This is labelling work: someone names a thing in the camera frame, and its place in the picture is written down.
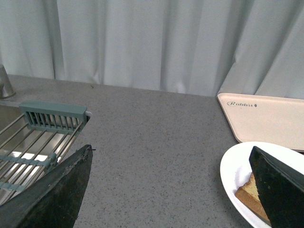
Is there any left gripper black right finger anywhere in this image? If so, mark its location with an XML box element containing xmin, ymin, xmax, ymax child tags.
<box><xmin>249</xmin><ymin>146</ymin><xmax>304</xmax><ymax>228</ymax></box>

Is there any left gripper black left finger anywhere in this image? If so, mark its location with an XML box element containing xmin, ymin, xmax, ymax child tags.
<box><xmin>0</xmin><ymin>144</ymin><xmax>93</xmax><ymax>228</ymax></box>

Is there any toast slice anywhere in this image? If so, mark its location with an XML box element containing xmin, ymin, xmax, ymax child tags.
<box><xmin>235</xmin><ymin>173</ymin><xmax>270</xmax><ymax>222</ymax></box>

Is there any white round plate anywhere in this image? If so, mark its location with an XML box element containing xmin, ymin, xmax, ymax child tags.
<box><xmin>220</xmin><ymin>142</ymin><xmax>304</xmax><ymax>228</ymax></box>

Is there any teal metal sink rack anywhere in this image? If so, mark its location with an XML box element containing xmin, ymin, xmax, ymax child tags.
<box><xmin>0</xmin><ymin>100</ymin><xmax>93</xmax><ymax>200</ymax></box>

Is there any stainless steel sink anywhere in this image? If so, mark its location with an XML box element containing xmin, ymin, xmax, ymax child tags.
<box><xmin>0</xmin><ymin>99</ymin><xmax>92</xmax><ymax>206</ymax></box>

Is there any cream rabbit tray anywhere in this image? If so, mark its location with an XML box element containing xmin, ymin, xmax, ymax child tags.
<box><xmin>217</xmin><ymin>93</ymin><xmax>304</xmax><ymax>152</ymax></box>

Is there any steel faucet base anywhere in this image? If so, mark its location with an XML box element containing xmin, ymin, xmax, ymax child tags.
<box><xmin>0</xmin><ymin>64</ymin><xmax>16</xmax><ymax>99</ymax></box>

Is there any grey-white curtain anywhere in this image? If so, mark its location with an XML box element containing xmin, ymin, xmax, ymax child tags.
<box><xmin>0</xmin><ymin>0</ymin><xmax>304</xmax><ymax>99</ymax></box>

